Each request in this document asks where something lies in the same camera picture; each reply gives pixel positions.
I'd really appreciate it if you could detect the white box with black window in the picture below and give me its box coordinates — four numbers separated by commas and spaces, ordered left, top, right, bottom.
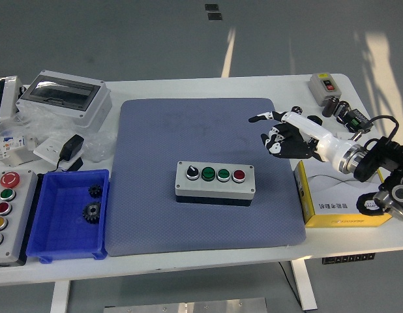
0, 76, 26, 123

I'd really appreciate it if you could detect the white wall switch plate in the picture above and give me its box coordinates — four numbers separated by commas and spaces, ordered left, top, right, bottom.
335, 131, 374, 144

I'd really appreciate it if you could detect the black module with green terminal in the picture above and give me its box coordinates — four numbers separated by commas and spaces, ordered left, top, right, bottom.
343, 109, 374, 134

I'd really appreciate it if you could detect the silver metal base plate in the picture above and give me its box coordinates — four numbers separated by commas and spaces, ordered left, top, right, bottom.
102, 297, 267, 313

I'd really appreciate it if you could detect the grey five-button control box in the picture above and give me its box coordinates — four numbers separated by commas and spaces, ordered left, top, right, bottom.
0, 169, 38, 267

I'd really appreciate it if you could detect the blue plastic bin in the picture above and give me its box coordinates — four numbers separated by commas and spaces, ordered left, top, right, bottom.
25, 168, 110, 263

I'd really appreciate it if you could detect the white circuit breaker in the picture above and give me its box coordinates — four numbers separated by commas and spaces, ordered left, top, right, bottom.
0, 135, 39, 167

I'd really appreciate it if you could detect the clear plastic bag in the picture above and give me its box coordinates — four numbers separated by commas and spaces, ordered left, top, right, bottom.
0, 104, 117, 164

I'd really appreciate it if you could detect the grey four-button control box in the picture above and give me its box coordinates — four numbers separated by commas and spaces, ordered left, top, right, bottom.
174, 160, 256, 208

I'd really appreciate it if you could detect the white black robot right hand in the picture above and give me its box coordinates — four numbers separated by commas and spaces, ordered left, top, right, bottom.
248, 110, 348, 171

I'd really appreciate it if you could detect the black table control panel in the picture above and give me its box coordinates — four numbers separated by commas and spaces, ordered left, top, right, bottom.
321, 252, 376, 265

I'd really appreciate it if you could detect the blue-grey table mat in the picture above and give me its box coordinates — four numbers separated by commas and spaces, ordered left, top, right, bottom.
105, 97, 307, 258

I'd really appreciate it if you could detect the large black bevel gear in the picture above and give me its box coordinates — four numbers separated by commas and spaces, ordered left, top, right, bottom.
82, 201, 102, 225

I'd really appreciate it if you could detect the grey two-button switch box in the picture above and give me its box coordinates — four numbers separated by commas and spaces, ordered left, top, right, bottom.
308, 72, 342, 107

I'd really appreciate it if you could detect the white wall socket plate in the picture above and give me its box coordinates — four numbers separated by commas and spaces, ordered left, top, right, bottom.
33, 136, 80, 170

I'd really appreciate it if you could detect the grey enclosure with dark lid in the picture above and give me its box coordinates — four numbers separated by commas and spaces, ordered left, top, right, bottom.
15, 70, 113, 131

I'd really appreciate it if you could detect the black power adapter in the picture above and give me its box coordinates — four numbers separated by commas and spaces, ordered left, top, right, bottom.
55, 134, 85, 172

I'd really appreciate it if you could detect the white and yellow cardboard box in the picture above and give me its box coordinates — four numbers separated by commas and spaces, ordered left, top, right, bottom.
293, 159, 394, 229

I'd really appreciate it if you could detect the thin black cable under table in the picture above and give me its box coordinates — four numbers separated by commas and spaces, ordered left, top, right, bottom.
278, 261, 302, 307

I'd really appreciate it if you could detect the white table leg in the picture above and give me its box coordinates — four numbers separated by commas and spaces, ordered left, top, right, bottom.
290, 260, 318, 311
50, 280, 71, 313

